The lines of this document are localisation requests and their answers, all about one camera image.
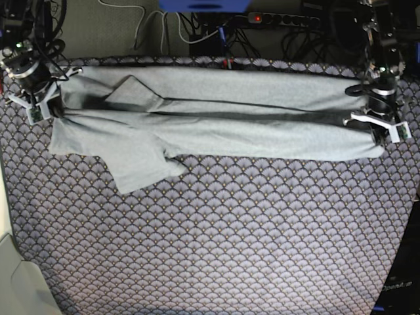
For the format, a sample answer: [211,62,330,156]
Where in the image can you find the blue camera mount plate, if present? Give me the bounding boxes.
[158,0,251,12]

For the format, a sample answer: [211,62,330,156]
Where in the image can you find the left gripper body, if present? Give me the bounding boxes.
[345,77,398,115]

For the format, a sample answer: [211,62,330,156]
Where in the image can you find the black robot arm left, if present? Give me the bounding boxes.
[329,1,411,144]

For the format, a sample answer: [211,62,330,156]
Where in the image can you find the fan-patterned purple tablecloth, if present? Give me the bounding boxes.
[1,76,419,314]

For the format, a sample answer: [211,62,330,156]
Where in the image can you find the white cable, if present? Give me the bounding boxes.
[98,0,220,53]

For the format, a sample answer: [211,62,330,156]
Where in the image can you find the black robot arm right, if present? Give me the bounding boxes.
[1,0,68,125]

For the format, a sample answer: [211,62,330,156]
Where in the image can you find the light grey T-shirt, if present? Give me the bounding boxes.
[49,66,384,194]

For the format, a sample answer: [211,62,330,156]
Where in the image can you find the black box under table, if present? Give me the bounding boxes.
[189,34,224,57]

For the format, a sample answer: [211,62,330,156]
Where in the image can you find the red and black table clamp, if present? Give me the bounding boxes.
[222,58,234,70]

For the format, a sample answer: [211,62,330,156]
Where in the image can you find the black power strip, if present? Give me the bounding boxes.
[230,12,322,30]

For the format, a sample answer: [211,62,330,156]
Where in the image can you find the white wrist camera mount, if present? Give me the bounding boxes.
[6,67,83,125]
[343,112,412,143]

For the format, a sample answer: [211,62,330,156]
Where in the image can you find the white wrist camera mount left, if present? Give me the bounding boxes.
[343,112,412,143]

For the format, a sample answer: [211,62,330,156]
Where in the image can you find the black OpenArm base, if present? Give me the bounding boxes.
[371,200,419,314]

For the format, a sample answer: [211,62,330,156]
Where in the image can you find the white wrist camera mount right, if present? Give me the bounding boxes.
[6,67,83,125]

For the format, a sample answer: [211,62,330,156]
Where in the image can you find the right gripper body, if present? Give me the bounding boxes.
[1,51,52,92]

